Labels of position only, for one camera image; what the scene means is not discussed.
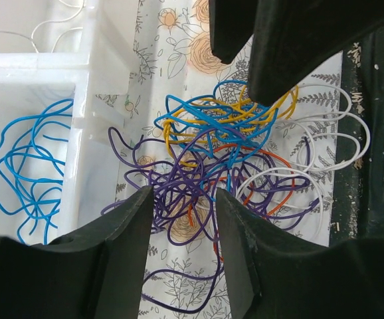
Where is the colourful wire bundle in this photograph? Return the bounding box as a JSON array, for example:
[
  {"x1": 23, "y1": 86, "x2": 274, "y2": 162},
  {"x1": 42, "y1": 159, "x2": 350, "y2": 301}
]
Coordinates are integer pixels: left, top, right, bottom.
[{"x1": 100, "y1": 79, "x2": 371, "y2": 315}]

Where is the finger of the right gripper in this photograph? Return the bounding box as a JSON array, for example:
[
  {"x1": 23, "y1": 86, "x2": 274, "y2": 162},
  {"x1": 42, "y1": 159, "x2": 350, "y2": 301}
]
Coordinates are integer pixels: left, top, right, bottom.
[
  {"x1": 209, "y1": 0, "x2": 258, "y2": 64},
  {"x1": 248, "y1": 1, "x2": 384, "y2": 105}
]

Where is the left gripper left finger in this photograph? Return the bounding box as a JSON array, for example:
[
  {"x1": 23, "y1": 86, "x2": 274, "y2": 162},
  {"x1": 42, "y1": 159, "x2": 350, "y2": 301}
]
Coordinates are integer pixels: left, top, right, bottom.
[{"x1": 0, "y1": 186, "x2": 153, "y2": 318}]

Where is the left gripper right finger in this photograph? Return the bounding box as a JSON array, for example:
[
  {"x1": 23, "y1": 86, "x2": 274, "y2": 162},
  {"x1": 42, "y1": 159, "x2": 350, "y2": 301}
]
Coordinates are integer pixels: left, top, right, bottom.
[{"x1": 216, "y1": 189, "x2": 384, "y2": 318}]

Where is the blue wire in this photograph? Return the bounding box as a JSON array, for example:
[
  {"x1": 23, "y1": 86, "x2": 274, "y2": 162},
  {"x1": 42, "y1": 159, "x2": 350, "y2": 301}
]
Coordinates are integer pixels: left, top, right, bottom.
[{"x1": 0, "y1": 98, "x2": 74, "y2": 246}]

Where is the white compartment tray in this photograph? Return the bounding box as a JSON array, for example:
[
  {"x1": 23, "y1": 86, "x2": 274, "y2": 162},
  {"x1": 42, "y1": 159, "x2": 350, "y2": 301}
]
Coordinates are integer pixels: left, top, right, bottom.
[{"x1": 0, "y1": 1, "x2": 138, "y2": 245}]

